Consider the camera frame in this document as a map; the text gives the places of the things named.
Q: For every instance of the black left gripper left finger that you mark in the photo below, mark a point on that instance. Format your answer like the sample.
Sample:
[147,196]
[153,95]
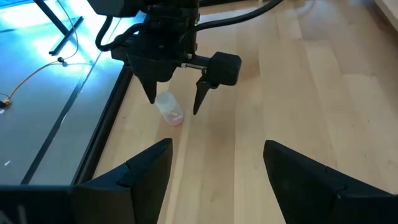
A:
[133,186]

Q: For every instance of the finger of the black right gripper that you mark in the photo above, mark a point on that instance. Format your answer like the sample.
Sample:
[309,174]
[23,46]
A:
[200,93]
[149,71]

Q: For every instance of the clear medicine bottle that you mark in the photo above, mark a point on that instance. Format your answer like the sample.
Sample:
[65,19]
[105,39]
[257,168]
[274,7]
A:
[169,109]

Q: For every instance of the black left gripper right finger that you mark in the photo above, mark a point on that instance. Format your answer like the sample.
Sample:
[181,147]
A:
[311,193]

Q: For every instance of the black aluminium table frame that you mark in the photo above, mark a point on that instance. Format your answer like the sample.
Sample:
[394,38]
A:
[102,130]

